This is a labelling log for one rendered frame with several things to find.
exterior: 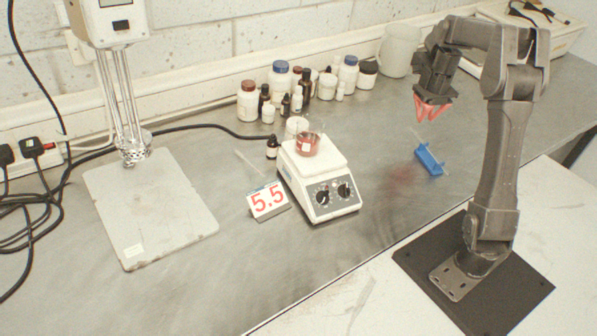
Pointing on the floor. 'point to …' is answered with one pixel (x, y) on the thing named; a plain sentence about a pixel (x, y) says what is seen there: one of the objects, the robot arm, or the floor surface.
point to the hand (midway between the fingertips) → (424, 118)
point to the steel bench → (466, 173)
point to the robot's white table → (401, 305)
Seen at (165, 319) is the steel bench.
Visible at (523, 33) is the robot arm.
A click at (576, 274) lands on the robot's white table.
